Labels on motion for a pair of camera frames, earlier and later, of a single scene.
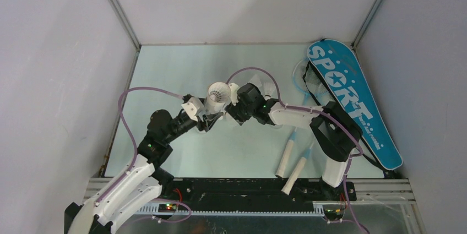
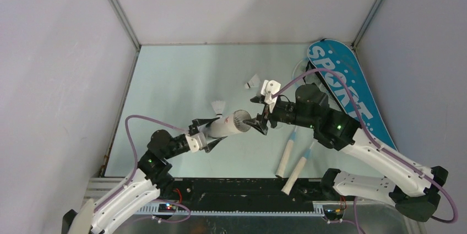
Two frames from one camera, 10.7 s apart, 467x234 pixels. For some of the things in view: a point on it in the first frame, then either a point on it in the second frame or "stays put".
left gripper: (209, 120) to (199, 121)
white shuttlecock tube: (215, 108) to (230, 125)
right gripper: (234, 110) to (260, 122)
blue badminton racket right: (293, 177) stays put
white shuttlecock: (256, 81) stays put
